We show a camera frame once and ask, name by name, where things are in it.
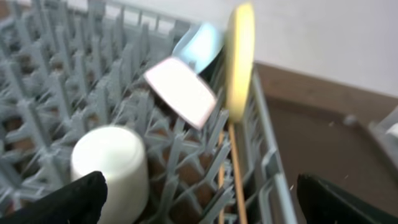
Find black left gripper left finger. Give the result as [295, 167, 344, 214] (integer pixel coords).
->
[1, 171, 108, 224]

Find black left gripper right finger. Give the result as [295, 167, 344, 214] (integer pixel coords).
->
[297, 173, 397, 224]

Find white cup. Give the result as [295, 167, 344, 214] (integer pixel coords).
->
[70, 125, 149, 224]

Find wooden chopstick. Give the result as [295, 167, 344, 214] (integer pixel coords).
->
[228, 123, 248, 224]
[218, 132, 224, 224]

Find white pink bowl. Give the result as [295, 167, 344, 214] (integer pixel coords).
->
[144, 57, 217, 129]

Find yellow plate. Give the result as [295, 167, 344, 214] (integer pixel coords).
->
[225, 2, 255, 122]

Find light blue bowl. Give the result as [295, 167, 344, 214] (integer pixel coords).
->
[172, 22, 224, 73]

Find grey dishwasher rack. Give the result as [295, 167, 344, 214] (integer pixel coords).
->
[1, 1, 297, 223]

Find clear plastic bin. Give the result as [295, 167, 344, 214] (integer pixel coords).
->
[368, 107, 397, 166]

